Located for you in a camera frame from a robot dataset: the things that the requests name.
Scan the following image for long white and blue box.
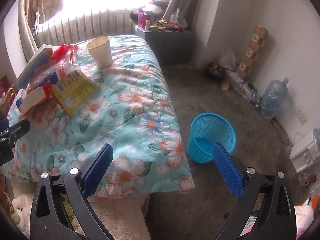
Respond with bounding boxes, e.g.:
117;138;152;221
16;44;54;89

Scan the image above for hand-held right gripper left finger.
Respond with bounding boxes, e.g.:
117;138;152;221
30;143;115;240

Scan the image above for grey curtain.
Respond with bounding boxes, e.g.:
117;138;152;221
164;0;209;30

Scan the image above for yellow printed box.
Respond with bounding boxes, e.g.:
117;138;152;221
50;69;102;117

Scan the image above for patterned paper roll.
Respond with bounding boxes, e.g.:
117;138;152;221
236;25;270;78

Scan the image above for clear plastic bag red print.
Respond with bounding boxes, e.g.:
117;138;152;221
26;62;80;93

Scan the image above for pink bottle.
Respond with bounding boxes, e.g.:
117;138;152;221
138;12;152;29

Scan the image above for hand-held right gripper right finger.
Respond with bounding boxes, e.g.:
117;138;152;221
212;142;297;240

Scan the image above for large blue water jug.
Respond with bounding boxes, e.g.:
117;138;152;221
260;77;290;119

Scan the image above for beige tote bag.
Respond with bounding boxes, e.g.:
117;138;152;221
0;87;17;117

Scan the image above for beige puffer coat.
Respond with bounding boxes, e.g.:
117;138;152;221
26;0;64;22

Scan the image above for cream fluffy blanket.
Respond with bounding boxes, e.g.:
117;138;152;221
10;185;152;240

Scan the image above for blue plastic basket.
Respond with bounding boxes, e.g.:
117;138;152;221
187;113;237;164

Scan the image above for white printed cloth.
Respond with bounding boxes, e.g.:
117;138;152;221
225;70;255;94

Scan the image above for pink cloth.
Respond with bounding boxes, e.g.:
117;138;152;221
294;197;317;240

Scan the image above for cream paper cup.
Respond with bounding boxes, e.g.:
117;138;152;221
86;36;113;69

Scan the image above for dark box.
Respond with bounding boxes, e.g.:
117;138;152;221
206;64;227;79

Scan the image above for pile of colourful small items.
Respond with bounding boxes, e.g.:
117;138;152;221
149;17;185;32

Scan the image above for grey cabinet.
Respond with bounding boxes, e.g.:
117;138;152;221
135;25;196;67

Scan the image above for plush toys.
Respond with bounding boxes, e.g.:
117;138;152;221
137;0;173;14

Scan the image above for floral teal blanket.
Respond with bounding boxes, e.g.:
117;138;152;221
0;35;195;198

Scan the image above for wall socket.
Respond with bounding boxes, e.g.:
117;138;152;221
296;110;307;125

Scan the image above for white plastic bag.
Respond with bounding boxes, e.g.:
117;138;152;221
170;8;188;29

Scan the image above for white small appliance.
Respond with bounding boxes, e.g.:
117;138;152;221
289;129;320;173

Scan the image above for crumpled translucent plastic bag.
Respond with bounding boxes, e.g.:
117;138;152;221
216;50;239;72

